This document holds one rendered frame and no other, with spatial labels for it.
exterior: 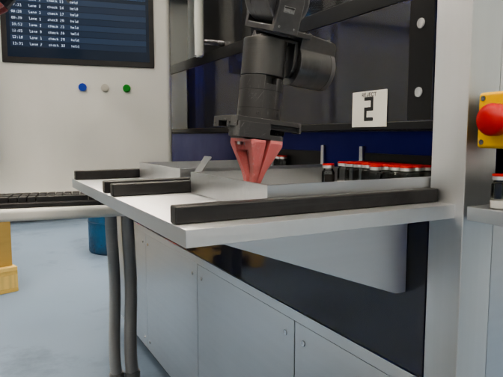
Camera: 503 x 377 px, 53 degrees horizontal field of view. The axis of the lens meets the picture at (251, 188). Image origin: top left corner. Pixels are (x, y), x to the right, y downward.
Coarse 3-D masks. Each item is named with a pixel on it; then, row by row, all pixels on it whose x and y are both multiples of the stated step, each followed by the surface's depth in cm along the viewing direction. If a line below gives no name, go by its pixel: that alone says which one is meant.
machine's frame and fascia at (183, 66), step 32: (192, 0) 149; (352, 0) 87; (384, 0) 80; (192, 32) 150; (192, 64) 151; (224, 128) 134; (320, 128) 97; (352, 128) 88; (384, 128) 82; (416, 128) 76
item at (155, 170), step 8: (216, 160) 123; (224, 160) 124; (232, 160) 125; (144, 168) 111; (152, 168) 106; (160, 168) 101; (168, 168) 97; (176, 168) 93; (184, 168) 92; (192, 168) 93; (208, 168) 94; (216, 168) 95; (224, 168) 96; (232, 168) 97; (272, 168) 101; (144, 176) 111; (152, 176) 106; (160, 176) 101; (168, 176) 97; (176, 176) 93; (184, 176) 92
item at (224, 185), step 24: (288, 168) 93; (312, 168) 95; (336, 168) 98; (192, 192) 84; (216, 192) 75; (240, 192) 68; (264, 192) 62; (288, 192) 63; (312, 192) 64; (336, 192) 66
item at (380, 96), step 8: (360, 96) 86; (368, 96) 84; (376, 96) 83; (384, 96) 81; (360, 104) 86; (368, 104) 84; (376, 104) 83; (384, 104) 81; (360, 112) 86; (368, 112) 84; (376, 112) 83; (384, 112) 81; (352, 120) 88; (360, 120) 86; (376, 120) 83; (384, 120) 81
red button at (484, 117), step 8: (488, 104) 61; (496, 104) 61; (480, 112) 62; (488, 112) 61; (496, 112) 60; (480, 120) 62; (488, 120) 61; (496, 120) 60; (480, 128) 62; (488, 128) 61; (496, 128) 60
